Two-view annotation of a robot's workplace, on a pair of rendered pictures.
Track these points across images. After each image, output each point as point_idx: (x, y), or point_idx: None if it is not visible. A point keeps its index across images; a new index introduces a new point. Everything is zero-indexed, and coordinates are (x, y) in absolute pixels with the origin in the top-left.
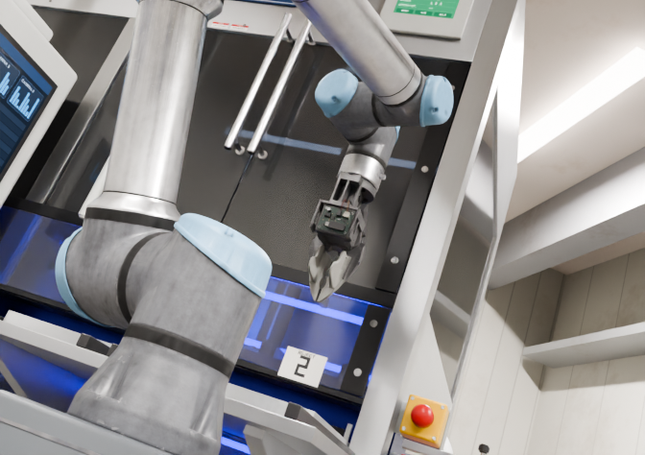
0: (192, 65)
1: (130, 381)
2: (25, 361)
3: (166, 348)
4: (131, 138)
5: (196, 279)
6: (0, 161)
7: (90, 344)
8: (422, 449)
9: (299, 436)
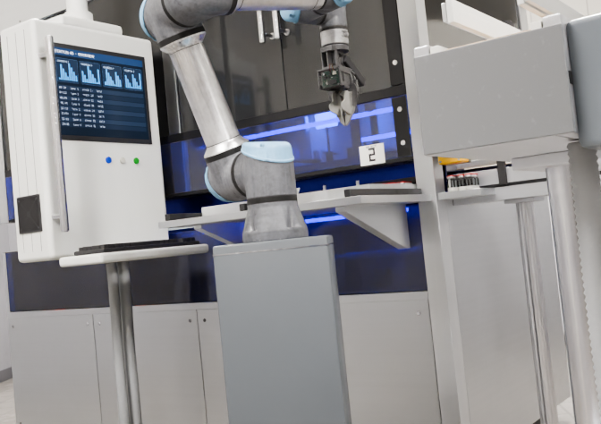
0: (208, 71)
1: (256, 221)
2: (224, 228)
3: (263, 203)
4: (203, 120)
5: (259, 171)
6: (143, 124)
7: (246, 207)
8: (468, 165)
9: (355, 202)
